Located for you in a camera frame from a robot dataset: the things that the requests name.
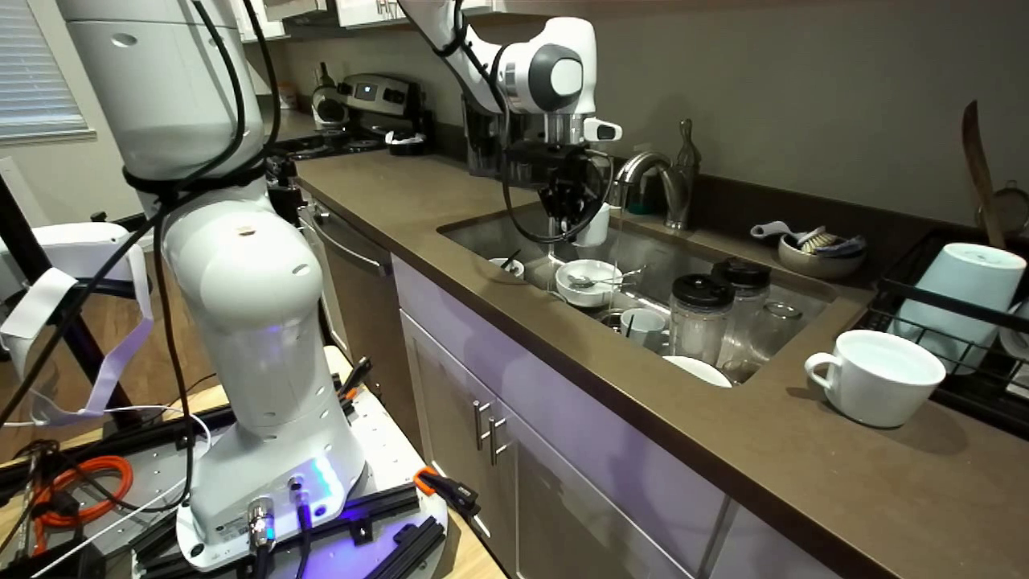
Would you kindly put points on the white rectangular device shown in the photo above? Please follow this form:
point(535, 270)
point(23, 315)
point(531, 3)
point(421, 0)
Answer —
point(81, 250)

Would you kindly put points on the black tripod stand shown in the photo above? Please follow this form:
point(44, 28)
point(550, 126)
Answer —
point(65, 322)

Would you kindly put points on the white ribbon strip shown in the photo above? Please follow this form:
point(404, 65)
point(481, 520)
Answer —
point(37, 307)

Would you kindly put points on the white dish brush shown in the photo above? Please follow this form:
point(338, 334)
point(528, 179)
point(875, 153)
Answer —
point(767, 229)

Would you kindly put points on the robot mounting table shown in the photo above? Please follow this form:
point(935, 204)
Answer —
point(392, 437)

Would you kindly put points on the large white mug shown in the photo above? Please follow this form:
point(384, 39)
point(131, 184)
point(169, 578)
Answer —
point(879, 374)

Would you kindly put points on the black dish rack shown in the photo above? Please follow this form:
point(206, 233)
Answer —
point(967, 374)

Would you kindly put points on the white bowl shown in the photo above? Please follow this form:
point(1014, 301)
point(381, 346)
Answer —
point(588, 283)

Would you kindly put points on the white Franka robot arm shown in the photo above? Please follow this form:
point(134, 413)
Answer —
point(253, 322)

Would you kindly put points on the stainless dishwasher front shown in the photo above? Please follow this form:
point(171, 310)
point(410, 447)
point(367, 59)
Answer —
point(358, 310)

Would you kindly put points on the steel kitchen faucet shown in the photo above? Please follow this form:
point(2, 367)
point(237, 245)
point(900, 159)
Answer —
point(648, 179)

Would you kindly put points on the white dish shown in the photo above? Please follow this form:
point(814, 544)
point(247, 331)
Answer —
point(698, 371)

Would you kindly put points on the stainless steel sink basin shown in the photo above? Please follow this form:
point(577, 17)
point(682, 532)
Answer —
point(643, 259)

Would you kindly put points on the orange black clamp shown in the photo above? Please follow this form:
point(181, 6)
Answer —
point(453, 493)

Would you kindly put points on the white window blind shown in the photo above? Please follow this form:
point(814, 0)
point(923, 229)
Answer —
point(37, 65)

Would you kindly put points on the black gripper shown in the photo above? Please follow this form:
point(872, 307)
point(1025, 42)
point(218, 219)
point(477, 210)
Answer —
point(568, 173)

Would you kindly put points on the silver black kitchen appliance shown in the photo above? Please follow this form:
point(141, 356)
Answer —
point(372, 102)

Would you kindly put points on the clear glass jar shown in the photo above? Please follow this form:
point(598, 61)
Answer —
point(784, 321)

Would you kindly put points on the black coffee machine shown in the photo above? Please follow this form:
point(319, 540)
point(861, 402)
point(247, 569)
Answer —
point(488, 138)

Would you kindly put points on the metal spoon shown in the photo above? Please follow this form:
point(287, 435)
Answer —
point(582, 280)

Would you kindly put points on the countertop bowl with utensils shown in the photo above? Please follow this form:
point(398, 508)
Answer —
point(821, 259)

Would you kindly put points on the wooden spatula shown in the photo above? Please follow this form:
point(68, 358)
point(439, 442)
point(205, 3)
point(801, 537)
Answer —
point(978, 173)

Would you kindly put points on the small white cup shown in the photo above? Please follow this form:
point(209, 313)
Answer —
point(643, 325)

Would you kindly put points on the pale blue cylindrical container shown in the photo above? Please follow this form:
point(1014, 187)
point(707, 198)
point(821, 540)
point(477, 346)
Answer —
point(961, 289)

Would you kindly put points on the small white plate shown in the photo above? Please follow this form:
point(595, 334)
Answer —
point(507, 266)

